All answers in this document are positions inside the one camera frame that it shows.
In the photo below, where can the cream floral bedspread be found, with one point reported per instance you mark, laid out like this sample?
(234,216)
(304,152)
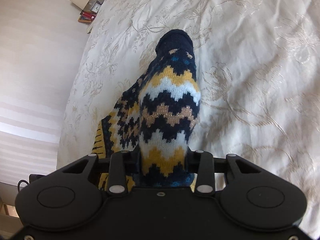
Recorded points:
(257,69)

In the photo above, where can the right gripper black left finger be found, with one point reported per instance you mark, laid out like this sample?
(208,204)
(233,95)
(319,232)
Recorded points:
(136,154)

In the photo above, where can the navy yellow patterned knit sweater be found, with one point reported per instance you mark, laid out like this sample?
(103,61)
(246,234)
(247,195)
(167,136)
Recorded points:
(156,115)

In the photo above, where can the small alarm clock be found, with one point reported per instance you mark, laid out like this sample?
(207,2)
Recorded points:
(95,7)

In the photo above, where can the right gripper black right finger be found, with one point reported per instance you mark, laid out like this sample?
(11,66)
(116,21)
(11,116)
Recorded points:
(190,161)

